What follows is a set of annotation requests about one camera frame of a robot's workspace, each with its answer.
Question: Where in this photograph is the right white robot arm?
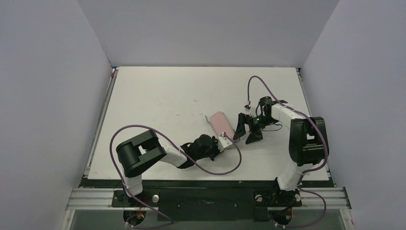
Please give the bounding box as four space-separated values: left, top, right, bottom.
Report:
233 96 328 191

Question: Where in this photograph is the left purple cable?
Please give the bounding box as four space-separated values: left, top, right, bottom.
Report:
109 125 242 229

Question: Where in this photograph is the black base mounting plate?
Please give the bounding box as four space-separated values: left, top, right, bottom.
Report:
80 178 320 225

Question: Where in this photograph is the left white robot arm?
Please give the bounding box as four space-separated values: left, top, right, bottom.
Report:
116 130 221 196

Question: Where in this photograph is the purple cable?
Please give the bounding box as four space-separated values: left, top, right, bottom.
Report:
109 125 242 229
247 75 329 229

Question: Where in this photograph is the aluminium extrusion rail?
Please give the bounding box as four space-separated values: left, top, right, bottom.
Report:
60 67 352 230

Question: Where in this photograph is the pink umbrella case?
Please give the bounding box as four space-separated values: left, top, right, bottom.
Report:
204 111 235 139

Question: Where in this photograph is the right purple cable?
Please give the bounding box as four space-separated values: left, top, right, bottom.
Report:
247 75 329 229

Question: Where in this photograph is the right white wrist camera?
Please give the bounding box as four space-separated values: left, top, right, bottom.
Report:
244 101 255 116

